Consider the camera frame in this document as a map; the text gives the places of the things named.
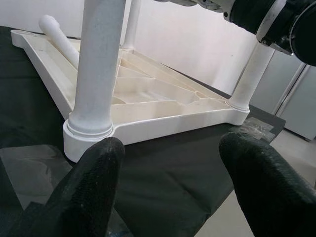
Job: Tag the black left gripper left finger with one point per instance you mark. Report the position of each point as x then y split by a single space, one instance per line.
81 197

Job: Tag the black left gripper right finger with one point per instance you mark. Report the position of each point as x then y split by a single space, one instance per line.
271 192

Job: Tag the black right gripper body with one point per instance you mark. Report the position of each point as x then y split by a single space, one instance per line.
306 29

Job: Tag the white plastic table leg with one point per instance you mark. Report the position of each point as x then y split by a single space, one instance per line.
59 39
98 61
249 79
132 24

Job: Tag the white plastic children table top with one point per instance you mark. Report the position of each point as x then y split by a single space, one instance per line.
160 123

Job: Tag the cross-shaped clear tape patch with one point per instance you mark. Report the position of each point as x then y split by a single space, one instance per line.
259 130

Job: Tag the long clear tape strip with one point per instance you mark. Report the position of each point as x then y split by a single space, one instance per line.
24 168

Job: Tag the grey metal cabinet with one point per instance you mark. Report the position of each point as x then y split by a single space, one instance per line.
301 98

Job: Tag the black tablecloth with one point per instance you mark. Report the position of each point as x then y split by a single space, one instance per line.
172 177

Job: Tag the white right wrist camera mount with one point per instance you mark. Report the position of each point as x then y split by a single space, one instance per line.
269 22

